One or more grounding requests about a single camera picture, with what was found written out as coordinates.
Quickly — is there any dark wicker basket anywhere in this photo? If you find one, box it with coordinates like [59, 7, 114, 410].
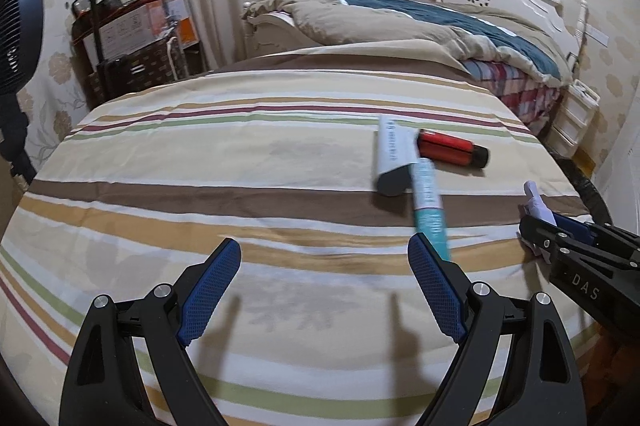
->
[84, 36, 189, 108]

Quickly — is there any plaid bed sheet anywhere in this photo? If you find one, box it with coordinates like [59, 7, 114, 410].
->
[462, 60, 561, 135]

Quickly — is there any white bed footboard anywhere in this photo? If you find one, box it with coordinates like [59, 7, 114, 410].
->
[243, 12, 319, 58]

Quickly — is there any white drawer unit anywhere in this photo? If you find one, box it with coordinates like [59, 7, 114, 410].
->
[546, 79, 600, 158]

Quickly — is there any white tube dark cap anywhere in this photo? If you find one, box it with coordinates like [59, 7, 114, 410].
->
[375, 116, 419, 197]

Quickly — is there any orange white box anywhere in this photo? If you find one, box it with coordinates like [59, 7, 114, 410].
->
[168, 0, 200, 48]

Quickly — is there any beige blue duvet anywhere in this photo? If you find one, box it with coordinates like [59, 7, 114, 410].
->
[242, 0, 572, 87]

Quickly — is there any red bottle black cap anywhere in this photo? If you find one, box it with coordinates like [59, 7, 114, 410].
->
[416, 130, 489, 169]

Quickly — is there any black trash bin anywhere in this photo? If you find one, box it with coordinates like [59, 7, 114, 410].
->
[552, 155, 613, 225]

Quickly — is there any striped bed sheet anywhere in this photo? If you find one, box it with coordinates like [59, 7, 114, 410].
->
[1, 41, 588, 425]

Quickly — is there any dark blue fan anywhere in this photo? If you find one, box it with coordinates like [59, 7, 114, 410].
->
[0, 0, 44, 184]

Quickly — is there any cardboard box with labels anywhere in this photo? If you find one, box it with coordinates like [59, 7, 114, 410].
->
[72, 0, 169, 67]

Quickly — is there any white wall switch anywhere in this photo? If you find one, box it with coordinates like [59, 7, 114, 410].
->
[586, 24, 610, 48]

